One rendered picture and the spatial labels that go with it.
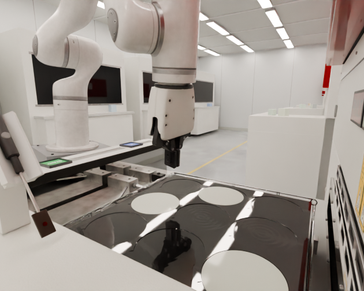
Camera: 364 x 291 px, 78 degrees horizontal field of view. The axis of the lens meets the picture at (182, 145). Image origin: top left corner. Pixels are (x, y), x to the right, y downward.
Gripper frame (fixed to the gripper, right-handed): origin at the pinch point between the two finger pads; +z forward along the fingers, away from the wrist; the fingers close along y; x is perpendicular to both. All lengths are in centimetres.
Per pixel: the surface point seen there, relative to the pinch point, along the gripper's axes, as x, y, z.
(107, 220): -0.4, 16.2, 7.4
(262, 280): 25.8, 11.7, 4.3
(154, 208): 2.8, 7.8, 7.8
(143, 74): -362, -296, 11
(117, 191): -13.6, 5.6, 12.2
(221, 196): 9.8, -5.9, 8.1
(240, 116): -332, -728, 164
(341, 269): 32.3, 8.8, -0.2
